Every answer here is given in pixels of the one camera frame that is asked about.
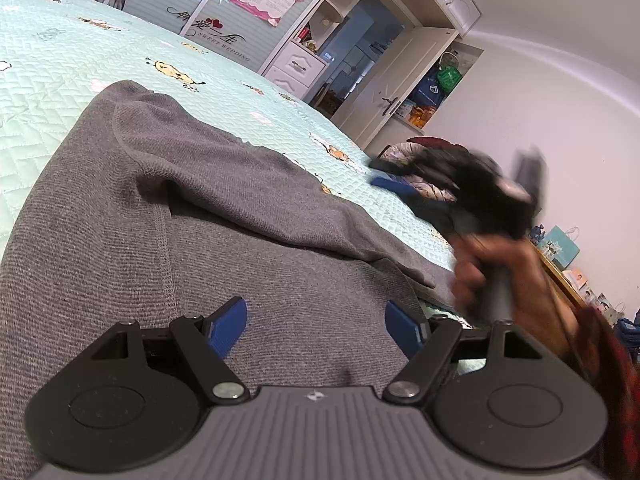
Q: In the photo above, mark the red plaid right sleeve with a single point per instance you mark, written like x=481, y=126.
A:
x=598, y=356

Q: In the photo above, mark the teal gift bag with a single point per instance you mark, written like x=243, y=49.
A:
x=559, y=247

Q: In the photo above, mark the white room door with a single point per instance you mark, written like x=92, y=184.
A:
x=387, y=84

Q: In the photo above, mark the person's right hand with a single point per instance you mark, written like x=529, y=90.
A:
x=535, y=307

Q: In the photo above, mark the white drawer cabinet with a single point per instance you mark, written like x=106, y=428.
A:
x=295, y=69

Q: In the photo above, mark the dark grey sweater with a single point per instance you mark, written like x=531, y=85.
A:
x=145, y=214

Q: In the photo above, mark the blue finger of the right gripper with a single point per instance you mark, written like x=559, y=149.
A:
x=399, y=188

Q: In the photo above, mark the teal quilted bee bedspread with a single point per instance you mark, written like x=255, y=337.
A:
x=58, y=55

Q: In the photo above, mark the rolled floral quilt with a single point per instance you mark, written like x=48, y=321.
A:
x=423, y=179

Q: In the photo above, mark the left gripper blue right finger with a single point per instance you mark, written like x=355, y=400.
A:
x=428, y=345

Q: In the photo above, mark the yellow wooden desk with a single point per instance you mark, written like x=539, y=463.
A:
x=559, y=284

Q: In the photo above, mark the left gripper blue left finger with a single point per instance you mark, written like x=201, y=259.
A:
x=206, y=342

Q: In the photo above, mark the dark red jacket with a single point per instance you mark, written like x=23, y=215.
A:
x=432, y=142

